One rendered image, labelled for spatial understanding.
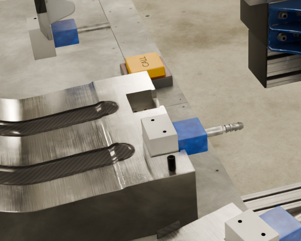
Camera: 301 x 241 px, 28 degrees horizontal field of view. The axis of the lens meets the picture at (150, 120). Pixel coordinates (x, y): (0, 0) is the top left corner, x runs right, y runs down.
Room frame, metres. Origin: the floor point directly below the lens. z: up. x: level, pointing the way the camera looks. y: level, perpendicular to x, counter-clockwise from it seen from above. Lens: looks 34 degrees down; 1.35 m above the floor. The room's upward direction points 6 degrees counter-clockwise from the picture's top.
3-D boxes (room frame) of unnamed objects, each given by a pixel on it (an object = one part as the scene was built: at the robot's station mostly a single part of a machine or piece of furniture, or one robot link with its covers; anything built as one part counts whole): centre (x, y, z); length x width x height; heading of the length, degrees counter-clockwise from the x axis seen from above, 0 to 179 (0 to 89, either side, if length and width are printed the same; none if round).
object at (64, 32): (0.90, 0.11, 0.93); 0.13 x 0.05 x 0.05; 100
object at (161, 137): (0.63, -0.06, 0.89); 0.13 x 0.05 x 0.05; 100
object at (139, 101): (0.73, 0.01, 0.87); 0.05 x 0.05 x 0.04; 10
